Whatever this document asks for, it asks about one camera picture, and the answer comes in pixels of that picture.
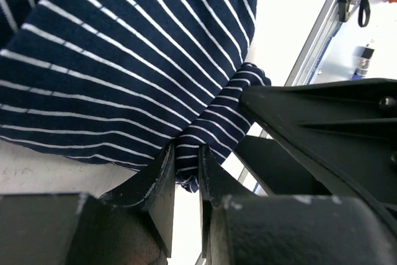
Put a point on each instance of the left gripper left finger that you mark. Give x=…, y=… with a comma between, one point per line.
x=130, y=224

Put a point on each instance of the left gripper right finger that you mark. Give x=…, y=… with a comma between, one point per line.
x=239, y=227

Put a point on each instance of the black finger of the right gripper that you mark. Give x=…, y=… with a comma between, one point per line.
x=332, y=138

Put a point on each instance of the navy striped underwear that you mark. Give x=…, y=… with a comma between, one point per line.
x=116, y=81

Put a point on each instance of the aluminium frame rail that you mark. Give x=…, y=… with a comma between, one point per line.
x=340, y=44

